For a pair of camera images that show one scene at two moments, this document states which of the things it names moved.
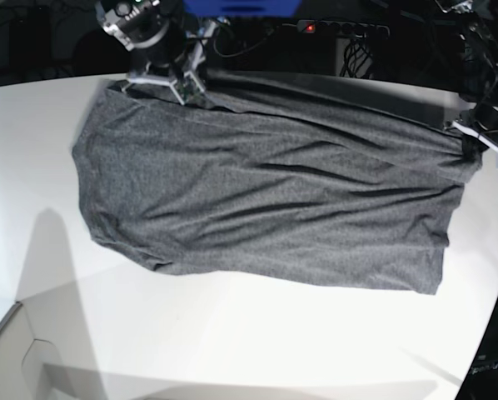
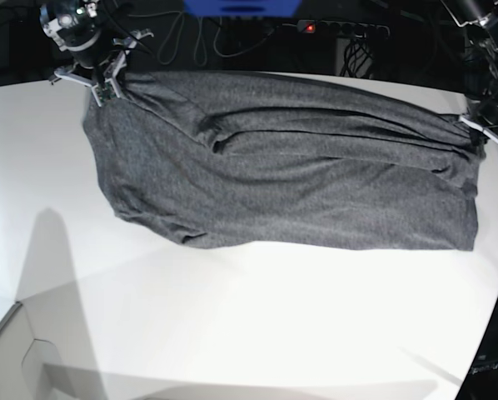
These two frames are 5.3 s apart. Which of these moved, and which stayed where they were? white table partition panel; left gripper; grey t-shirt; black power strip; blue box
Moved: grey t-shirt; left gripper
Stayed: white table partition panel; black power strip; blue box
